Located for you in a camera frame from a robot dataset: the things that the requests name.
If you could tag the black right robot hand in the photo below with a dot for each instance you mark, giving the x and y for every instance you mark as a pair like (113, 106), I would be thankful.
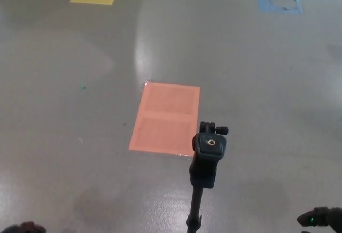
(322, 217)

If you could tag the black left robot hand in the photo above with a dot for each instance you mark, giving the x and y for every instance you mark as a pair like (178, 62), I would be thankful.
(24, 228)

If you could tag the black phone stand tripod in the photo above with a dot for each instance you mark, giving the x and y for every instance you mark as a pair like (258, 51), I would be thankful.
(209, 148)

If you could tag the small green floor speck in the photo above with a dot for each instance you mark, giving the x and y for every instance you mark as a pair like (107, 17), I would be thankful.
(82, 86)

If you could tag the orange rectangular floor marking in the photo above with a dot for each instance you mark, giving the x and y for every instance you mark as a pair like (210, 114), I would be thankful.
(165, 118)

